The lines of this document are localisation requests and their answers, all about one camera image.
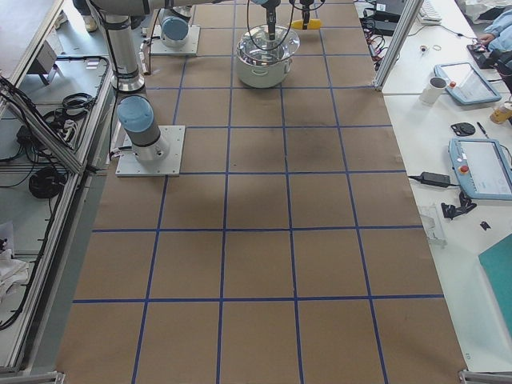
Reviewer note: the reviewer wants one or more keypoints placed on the blue teach pendant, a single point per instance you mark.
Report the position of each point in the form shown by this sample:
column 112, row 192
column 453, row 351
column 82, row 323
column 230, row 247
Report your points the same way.
column 466, row 83
column 481, row 168

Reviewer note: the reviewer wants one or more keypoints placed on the black power adapter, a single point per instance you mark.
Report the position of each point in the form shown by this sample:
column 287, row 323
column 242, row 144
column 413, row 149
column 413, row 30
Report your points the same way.
column 434, row 179

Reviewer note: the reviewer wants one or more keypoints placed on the black round disc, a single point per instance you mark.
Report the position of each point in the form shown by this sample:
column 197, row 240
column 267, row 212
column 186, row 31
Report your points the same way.
column 463, row 129

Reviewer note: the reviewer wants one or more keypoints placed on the aluminium frame post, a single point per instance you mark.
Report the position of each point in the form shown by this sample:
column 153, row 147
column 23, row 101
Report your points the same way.
column 405, row 22

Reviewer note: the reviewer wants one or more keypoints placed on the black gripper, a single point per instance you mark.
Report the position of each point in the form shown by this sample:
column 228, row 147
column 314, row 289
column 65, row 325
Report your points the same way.
column 270, row 14
column 306, row 16

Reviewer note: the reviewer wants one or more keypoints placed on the white mug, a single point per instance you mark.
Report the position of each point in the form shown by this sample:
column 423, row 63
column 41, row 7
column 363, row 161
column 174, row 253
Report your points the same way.
column 434, row 88

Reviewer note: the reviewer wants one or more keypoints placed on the far blue teach pendant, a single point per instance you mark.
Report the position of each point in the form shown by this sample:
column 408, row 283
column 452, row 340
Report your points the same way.
column 466, row 83

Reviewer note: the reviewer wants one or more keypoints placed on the yellow corn cob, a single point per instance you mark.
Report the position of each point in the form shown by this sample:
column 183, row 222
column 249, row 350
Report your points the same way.
column 311, row 24

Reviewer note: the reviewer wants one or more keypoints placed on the black bracket part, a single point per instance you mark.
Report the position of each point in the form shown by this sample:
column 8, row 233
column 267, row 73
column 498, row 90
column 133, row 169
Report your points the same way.
column 466, row 205

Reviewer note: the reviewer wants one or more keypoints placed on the teal board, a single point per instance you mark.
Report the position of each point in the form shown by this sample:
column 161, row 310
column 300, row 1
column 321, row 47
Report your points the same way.
column 496, row 262

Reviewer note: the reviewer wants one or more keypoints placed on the glass pot lid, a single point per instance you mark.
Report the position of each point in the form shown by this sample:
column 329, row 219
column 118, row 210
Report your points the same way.
column 257, row 48

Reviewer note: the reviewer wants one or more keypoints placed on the person hand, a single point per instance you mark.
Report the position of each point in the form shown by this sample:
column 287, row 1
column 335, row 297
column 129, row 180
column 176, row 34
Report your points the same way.
column 486, row 39

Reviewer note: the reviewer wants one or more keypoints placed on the white steel cooking pot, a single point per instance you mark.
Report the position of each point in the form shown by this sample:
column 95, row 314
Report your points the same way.
column 262, row 76

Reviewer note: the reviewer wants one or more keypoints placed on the near blue teach pendant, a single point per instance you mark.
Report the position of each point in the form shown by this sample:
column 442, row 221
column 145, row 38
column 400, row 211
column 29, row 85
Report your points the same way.
column 481, row 168

